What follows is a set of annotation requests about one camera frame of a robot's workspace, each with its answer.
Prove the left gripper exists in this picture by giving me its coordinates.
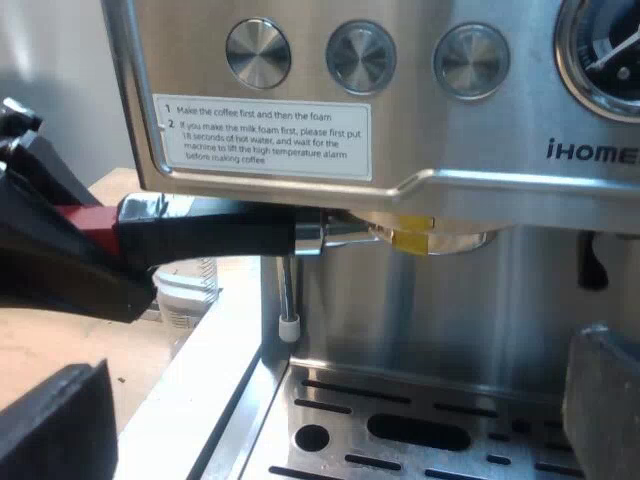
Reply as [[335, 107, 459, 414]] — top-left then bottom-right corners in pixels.
[[0, 96, 157, 325]]

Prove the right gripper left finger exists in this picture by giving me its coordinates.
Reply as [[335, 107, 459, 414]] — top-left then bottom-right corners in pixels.
[[0, 357, 122, 480]]

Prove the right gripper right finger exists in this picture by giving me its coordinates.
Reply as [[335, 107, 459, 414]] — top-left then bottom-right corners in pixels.
[[561, 322, 640, 480]]

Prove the filter holder with red-ended handle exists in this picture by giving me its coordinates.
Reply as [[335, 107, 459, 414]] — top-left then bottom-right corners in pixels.
[[52, 192, 502, 265]]

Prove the steel espresso machine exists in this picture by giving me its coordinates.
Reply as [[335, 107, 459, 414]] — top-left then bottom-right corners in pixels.
[[99, 0, 640, 480]]

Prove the clear measuring glass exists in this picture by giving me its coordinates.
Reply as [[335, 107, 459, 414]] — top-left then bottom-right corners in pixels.
[[151, 253, 222, 332]]

